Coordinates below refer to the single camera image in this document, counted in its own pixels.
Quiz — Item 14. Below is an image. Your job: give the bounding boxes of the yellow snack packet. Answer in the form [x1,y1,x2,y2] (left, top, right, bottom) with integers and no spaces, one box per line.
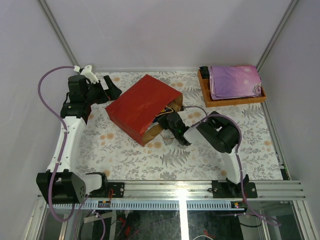
[161,106,174,114]

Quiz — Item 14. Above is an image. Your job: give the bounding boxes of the red paper bag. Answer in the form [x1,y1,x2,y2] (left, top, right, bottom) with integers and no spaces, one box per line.
[105,74,183,146]

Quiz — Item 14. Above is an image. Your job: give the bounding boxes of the wooden tray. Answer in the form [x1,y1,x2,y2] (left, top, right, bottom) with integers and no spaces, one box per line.
[197,68,268,109]

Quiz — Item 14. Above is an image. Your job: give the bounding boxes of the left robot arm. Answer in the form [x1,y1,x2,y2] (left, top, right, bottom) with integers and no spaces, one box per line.
[36,75,122,205]

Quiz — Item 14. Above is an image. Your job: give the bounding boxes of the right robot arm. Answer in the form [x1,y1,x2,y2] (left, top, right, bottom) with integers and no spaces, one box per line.
[156,111,249,199]

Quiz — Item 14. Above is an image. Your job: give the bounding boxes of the floral table mat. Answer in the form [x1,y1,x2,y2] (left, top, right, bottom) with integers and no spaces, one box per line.
[74,71,285,181]

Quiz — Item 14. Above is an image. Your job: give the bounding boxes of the black items in tray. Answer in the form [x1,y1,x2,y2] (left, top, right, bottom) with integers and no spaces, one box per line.
[199,66,210,80]

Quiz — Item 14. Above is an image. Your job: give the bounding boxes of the purple folded cloth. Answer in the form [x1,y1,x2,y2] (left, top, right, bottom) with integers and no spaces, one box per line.
[208,65,262,100]

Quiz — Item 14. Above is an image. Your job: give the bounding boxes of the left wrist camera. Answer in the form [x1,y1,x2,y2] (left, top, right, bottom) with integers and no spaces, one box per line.
[73,64,99,84]

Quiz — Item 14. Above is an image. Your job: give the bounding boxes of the aluminium rail frame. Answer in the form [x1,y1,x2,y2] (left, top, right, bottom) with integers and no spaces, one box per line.
[23,180,320,240]

